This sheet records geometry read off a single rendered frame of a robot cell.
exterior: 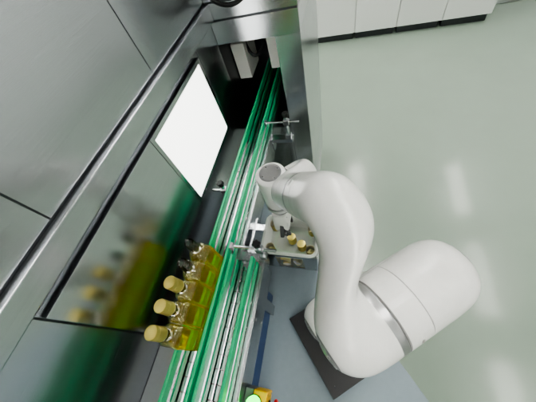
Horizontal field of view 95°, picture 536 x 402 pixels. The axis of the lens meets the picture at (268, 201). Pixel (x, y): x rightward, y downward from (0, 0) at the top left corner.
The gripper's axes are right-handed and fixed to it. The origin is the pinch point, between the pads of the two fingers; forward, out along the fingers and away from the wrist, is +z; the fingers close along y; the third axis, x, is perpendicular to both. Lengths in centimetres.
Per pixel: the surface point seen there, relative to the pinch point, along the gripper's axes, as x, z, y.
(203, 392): -17, 0, 54
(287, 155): -16, 41, -72
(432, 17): 124, 93, -346
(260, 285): -7.3, 3.9, 21.8
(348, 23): 24, 86, -347
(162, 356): -36, 3, 48
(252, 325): -7.5, 3.9, 34.8
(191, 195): -34.5, -14.6, -3.0
